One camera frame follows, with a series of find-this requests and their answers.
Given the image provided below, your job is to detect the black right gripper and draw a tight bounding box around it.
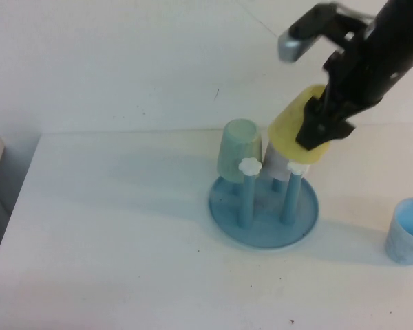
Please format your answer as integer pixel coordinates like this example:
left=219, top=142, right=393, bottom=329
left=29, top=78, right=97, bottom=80
left=295, top=29, right=413, bottom=152

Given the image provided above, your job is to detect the blue cup stand with pegs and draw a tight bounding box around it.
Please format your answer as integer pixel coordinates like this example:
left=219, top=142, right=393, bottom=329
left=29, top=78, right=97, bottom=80
left=206, top=157, right=320, bottom=249

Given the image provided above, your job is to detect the green plastic cup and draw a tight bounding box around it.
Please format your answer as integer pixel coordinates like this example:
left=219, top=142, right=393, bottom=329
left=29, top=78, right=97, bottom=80
left=215, top=118, right=264, bottom=185

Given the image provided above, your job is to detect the yellow plastic cup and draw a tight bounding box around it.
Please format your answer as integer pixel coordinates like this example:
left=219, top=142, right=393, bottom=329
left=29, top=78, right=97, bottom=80
left=266, top=84, right=332, bottom=164

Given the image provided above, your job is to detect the blue plastic cup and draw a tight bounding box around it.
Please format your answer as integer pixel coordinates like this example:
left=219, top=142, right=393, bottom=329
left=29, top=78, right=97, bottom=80
left=384, top=197, right=413, bottom=265

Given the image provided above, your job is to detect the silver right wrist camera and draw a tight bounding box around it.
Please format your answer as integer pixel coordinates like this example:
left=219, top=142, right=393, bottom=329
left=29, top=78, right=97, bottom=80
left=277, top=30, right=319, bottom=65

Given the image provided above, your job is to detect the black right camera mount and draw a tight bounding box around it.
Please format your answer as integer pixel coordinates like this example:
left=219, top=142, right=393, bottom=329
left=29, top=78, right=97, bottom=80
left=287, top=2, right=369, bottom=49

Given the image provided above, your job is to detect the pink plastic cup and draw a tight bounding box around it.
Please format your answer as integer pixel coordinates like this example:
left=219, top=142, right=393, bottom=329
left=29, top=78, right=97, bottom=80
left=264, top=139, right=310, bottom=182

